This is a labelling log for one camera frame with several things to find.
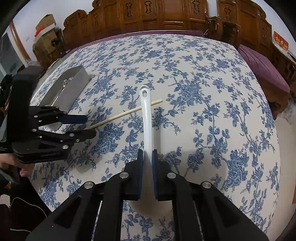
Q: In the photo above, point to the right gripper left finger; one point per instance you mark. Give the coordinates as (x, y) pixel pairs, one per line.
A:
(126, 185)

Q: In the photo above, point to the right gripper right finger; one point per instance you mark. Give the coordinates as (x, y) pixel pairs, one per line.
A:
(169, 186)

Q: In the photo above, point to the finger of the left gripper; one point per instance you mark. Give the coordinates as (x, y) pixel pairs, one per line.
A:
(81, 135)
(73, 119)

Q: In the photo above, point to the large white plastic ladle spoon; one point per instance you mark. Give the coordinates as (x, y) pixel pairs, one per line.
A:
(143, 198)

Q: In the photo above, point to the stainless steel fork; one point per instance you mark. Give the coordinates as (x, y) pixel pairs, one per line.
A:
(57, 89)

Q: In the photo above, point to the person's left hand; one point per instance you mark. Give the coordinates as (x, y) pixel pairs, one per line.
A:
(9, 160)

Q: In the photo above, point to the stainless steel utensil tray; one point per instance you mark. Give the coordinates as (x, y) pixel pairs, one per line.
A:
(78, 79)

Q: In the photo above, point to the stacked cardboard boxes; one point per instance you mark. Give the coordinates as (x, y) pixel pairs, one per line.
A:
(48, 43)

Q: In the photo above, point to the blue floral tablecloth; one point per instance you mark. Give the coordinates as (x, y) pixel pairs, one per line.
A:
(214, 124)

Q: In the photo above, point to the glass sliding door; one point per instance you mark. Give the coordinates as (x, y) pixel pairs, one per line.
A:
(10, 62)

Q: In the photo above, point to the carved wooden sofa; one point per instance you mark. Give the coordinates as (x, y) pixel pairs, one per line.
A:
(110, 18)

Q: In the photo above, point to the purple armchair cushion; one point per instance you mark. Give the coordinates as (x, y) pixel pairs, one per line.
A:
(263, 68)

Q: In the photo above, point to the carved wooden armchair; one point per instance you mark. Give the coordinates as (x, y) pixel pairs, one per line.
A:
(244, 23)

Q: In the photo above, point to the red sign card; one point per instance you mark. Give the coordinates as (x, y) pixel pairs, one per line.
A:
(280, 41)

